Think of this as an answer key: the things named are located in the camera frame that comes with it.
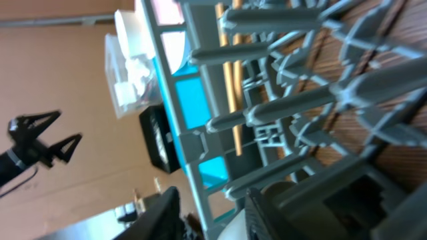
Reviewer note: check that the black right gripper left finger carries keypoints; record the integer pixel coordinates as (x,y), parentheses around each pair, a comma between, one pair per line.
(160,222)

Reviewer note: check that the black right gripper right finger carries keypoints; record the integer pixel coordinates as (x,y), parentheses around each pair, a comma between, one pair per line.
(264,221)

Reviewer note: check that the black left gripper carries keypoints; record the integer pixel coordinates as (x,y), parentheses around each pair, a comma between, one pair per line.
(24,154)

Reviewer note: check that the grey bowl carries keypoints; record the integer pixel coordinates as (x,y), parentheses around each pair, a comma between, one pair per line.
(236,229)

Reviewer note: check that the white napkin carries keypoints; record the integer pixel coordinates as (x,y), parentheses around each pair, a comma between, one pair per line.
(132,88)

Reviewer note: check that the wooden chopstick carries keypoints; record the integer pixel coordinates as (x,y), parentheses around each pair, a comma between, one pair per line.
(238,76)
(227,66)

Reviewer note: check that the clear plastic waste bin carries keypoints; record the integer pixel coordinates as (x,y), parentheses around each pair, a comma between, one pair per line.
(115,68)

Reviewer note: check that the grey dishwasher rack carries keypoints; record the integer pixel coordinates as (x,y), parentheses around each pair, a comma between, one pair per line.
(322,100)

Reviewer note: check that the black plastic tray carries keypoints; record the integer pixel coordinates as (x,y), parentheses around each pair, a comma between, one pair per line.
(158,139)

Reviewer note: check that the teal serving tray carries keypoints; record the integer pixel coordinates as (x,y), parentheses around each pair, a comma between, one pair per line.
(199,153)

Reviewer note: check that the cream cup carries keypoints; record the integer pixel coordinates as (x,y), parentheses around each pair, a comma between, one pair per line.
(133,34)

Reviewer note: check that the pink plate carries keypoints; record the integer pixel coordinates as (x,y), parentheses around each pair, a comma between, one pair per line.
(167,12)

